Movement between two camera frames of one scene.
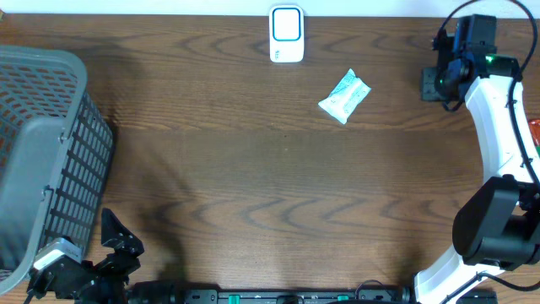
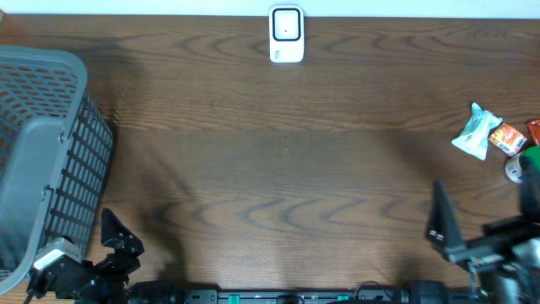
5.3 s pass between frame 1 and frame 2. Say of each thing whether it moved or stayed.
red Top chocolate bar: stayed
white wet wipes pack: moved
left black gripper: stayed
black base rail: stayed
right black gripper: moved
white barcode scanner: stayed
